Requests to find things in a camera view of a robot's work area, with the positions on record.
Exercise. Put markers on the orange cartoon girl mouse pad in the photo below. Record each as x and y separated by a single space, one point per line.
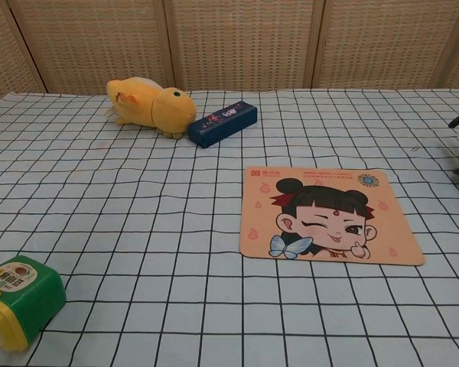
329 218

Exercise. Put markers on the dark blue rectangular box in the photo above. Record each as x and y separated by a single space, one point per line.
222 122

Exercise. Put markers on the woven bamboo folding screen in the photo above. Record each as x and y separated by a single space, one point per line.
233 42

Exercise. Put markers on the yellow plush toy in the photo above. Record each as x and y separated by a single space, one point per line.
153 105

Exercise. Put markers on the white checked tablecloth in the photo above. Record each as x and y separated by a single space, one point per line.
157 229

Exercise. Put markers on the green container with yellow lid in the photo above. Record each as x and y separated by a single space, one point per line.
23 298

